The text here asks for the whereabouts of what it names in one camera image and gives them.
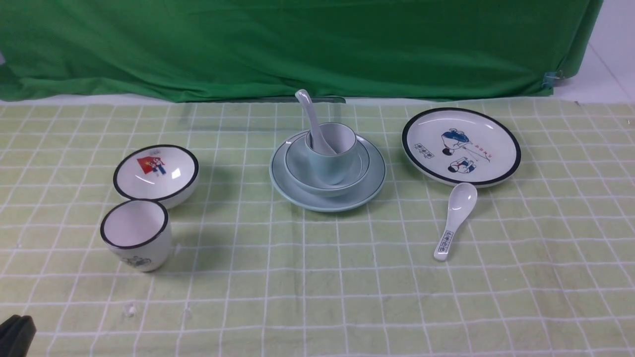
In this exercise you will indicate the pale blue shallow bowl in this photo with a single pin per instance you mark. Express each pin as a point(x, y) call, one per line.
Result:
point(297, 164)

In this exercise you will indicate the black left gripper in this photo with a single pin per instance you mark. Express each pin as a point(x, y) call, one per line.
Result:
point(16, 335)

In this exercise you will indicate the plain white ceramic spoon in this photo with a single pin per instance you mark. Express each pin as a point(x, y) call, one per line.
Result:
point(318, 141)

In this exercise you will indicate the pale blue cup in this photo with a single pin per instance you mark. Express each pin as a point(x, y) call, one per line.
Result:
point(332, 168)

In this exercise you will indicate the white spoon with label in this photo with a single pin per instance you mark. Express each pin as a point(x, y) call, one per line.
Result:
point(460, 204)

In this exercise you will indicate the black-rimmed cartoon plate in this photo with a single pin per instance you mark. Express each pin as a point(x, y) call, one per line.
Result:
point(455, 145)

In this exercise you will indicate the black-rimmed white cup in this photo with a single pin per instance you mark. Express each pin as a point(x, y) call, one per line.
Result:
point(139, 232)

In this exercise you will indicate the blue clip on backdrop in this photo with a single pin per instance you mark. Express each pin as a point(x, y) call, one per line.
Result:
point(552, 79)

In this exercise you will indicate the green checkered tablecloth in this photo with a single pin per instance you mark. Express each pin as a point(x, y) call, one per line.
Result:
point(543, 267)

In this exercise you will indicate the green backdrop cloth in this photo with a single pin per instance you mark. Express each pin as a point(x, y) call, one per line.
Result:
point(203, 50)

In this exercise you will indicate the black-rimmed cartoon bowl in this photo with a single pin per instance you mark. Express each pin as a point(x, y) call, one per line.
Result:
point(163, 173)

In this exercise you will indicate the pale blue flat plate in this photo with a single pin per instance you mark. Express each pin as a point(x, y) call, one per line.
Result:
point(362, 193)

